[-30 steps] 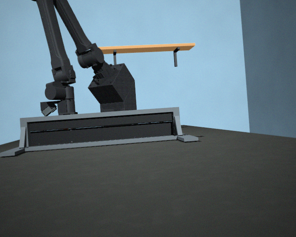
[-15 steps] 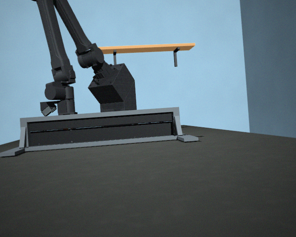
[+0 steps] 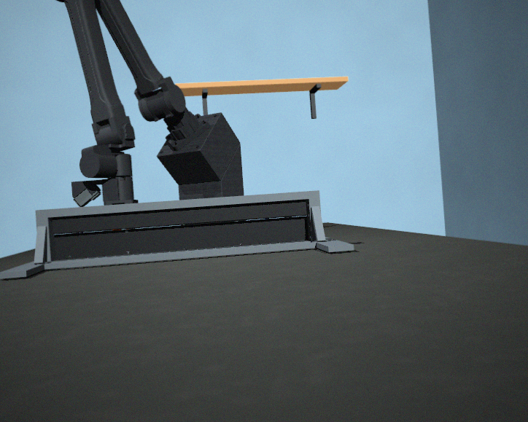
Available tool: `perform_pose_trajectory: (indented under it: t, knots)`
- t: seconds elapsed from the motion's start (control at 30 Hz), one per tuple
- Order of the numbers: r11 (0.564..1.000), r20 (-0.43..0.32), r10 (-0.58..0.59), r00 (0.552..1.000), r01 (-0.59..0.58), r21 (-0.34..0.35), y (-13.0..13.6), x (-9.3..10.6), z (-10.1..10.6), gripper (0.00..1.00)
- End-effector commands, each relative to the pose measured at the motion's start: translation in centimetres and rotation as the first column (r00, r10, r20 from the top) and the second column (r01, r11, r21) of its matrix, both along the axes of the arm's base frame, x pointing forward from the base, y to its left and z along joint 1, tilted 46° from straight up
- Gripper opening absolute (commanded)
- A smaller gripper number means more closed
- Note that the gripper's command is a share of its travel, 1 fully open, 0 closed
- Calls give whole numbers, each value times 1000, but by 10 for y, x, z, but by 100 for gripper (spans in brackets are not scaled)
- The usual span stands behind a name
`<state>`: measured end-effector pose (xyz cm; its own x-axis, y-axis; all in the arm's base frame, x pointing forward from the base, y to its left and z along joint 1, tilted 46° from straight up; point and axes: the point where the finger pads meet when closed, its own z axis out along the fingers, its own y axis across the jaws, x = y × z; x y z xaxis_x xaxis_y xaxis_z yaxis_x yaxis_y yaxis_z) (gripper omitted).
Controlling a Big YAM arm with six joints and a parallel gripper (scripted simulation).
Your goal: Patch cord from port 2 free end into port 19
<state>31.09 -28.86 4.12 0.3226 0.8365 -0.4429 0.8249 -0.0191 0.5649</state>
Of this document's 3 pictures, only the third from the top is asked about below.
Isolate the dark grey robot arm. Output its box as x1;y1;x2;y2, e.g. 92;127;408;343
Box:
56;0;210;207

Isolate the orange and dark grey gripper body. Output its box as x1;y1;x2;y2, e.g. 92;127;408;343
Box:
104;176;139;206

